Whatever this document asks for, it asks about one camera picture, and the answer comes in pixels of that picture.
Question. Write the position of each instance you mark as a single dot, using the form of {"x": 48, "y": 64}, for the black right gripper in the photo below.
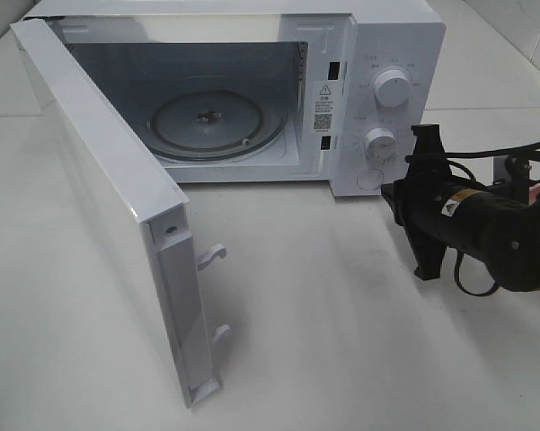
{"x": 415, "y": 200}

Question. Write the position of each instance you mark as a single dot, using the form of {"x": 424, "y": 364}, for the lower white timer knob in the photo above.
{"x": 379, "y": 144}

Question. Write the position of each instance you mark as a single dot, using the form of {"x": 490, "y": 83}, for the white microwave oven body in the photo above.
{"x": 317, "y": 58}

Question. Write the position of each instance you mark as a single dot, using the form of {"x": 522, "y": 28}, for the glass microwave turntable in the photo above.
{"x": 214, "y": 125}

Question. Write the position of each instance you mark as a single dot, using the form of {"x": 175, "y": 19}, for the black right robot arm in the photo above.
{"x": 480, "y": 204}

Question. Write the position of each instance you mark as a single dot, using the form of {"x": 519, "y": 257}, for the pink plate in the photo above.
{"x": 533, "y": 191}

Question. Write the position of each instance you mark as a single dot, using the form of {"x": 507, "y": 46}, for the upper white power knob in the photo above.
{"x": 392, "y": 87}

